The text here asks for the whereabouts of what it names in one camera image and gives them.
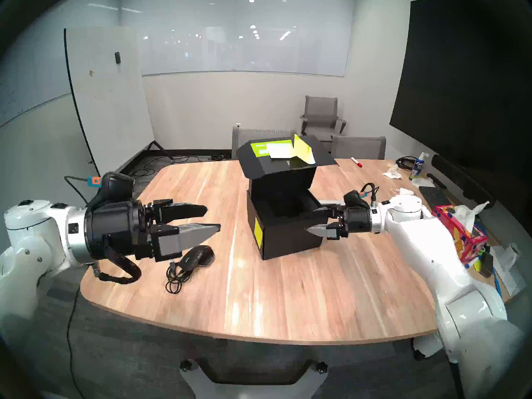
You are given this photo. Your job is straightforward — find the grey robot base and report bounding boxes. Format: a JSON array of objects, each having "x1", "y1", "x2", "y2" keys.
[{"x1": 180, "y1": 358, "x2": 329, "y2": 399}]

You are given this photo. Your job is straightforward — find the black floor cables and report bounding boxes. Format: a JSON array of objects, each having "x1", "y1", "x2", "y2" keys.
[{"x1": 131, "y1": 151, "x2": 232, "y2": 178}]

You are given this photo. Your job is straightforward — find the colourful floral tissue box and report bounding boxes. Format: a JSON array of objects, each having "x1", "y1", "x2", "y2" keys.
[{"x1": 432, "y1": 201, "x2": 490, "y2": 265}]

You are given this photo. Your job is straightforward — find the grey mesh office chair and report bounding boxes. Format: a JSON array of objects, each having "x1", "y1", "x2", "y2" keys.
[
  {"x1": 231, "y1": 126, "x2": 298, "y2": 160},
  {"x1": 330, "y1": 135, "x2": 387, "y2": 160}
]

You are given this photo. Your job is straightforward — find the black mouse USB cable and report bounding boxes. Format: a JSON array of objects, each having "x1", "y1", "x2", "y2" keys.
[{"x1": 165, "y1": 257, "x2": 192, "y2": 295}]

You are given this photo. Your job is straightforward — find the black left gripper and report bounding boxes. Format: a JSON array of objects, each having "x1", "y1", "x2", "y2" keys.
[{"x1": 84, "y1": 198, "x2": 221, "y2": 264}]

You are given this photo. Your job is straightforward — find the mobile whiteboard on stand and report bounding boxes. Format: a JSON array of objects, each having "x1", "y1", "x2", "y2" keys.
[{"x1": 64, "y1": 27, "x2": 175, "y2": 178}]

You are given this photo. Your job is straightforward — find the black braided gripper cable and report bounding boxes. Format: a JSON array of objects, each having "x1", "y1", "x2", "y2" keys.
[{"x1": 92, "y1": 234, "x2": 143, "y2": 285}]

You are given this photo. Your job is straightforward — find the white paper sheets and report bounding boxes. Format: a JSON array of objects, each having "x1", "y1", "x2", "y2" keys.
[{"x1": 490, "y1": 245, "x2": 527, "y2": 297}]

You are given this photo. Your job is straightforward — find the black computer mouse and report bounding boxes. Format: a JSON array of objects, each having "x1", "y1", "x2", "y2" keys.
[{"x1": 180, "y1": 245, "x2": 215, "y2": 272}]

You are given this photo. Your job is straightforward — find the large black wall display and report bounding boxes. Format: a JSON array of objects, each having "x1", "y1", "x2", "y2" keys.
[{"x1": 389, "y1": 0, "x2": 532, "y2": 212}]

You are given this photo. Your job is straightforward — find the glass wall whiteboard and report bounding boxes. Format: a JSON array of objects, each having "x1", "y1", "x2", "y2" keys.
[{"x1": 121, "y1": 0, "x2": 356, "y2": 78}]

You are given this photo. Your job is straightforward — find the whiteboard cleaner spray bottle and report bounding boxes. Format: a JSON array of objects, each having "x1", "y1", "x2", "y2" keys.
[{"x1": 409, "y1": 152, "x2": 429, "y2": 181}]

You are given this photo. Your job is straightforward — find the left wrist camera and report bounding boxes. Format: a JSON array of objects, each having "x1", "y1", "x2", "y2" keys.
[{"x1": 87, "y1": 172, "x2": 135, "y2": 207}]

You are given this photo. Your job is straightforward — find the white mug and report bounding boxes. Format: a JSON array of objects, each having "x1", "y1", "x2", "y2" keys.
[{"x1": 498, "y1": 242, "x2": 522, "y2": 272}]

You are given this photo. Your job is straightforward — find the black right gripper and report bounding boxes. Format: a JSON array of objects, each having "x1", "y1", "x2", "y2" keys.
[{"x1": 305, "y1": 204, "x2": 373, "y2": 240}]

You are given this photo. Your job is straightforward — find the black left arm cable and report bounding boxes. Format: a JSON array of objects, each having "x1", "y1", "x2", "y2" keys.
[{"x1": 64, "y1": 176, "x2": 103, "y2": 399}]

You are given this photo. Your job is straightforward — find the black cardboard box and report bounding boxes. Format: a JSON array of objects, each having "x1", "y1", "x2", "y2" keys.
[{"x1": 236, "y1": 135, "x2": 339, "y2": 260}]

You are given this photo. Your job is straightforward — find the wall whiteboard with writing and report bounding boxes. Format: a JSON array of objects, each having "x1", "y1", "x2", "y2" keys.
[{"x1": 0, "y1": 3, "x2": 121, "y2": 128}]

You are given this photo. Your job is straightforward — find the pale yellow sticky note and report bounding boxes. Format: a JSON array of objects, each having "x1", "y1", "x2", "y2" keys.
[{"x1": 266, "y1": 141, "x2": 296, "y2": 158}]

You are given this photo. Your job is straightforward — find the black video conference bar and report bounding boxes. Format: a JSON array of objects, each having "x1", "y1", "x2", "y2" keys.
[{"x1": 431, "y1": 154, "x2": 496, "y2": 209}]

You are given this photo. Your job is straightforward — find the black keyboard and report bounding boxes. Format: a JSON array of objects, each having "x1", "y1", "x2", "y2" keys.
[{"x1": 418, "y1": 186, "x2": 453, "y2": 209}]

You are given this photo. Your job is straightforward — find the grey office chair with armrests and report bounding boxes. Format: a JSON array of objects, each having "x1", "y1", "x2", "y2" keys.
[{"x1": 299, "y1": 96, "x2": 347, "y2": 153}]

